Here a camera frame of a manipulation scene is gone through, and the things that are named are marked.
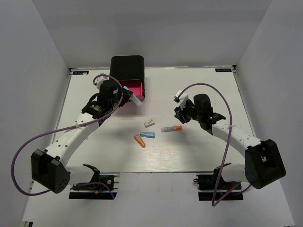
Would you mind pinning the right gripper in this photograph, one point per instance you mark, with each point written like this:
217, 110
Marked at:
181, 113

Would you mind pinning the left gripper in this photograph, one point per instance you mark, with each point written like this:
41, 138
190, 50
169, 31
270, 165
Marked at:
126, 96

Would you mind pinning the blue cap highlighter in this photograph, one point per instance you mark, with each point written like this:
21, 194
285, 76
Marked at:
133, 97

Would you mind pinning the orange cap highlighter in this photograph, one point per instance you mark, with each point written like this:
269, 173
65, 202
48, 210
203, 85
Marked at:
171, 128

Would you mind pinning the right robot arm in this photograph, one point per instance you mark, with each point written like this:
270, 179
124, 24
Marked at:
262, 160

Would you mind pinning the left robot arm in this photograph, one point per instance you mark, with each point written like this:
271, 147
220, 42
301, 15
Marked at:
49, 166

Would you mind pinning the black drawer cabinet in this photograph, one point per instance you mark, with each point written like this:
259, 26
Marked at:
128, 68

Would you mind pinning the white staples box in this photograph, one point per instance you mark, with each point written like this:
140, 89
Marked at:
149, 123

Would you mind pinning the blue correction tape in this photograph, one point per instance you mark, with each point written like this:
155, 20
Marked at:
147, 134

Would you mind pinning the orange correction tape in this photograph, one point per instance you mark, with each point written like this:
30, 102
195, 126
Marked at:
139, 140

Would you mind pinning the left blue table sticker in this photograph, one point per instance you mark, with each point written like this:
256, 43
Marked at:
82, 72

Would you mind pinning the blue table corner sticker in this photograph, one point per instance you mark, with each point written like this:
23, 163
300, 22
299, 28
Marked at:
223, 70

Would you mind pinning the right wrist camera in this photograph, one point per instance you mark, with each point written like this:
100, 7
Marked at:
181, 97

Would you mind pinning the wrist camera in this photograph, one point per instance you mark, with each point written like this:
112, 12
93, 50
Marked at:
99, 79
181, 97

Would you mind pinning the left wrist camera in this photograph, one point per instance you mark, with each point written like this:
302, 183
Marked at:
99, 79

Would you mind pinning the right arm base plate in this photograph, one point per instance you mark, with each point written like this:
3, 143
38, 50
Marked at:
206, 183

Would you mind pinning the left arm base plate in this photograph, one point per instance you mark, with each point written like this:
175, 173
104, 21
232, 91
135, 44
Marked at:
105, 187

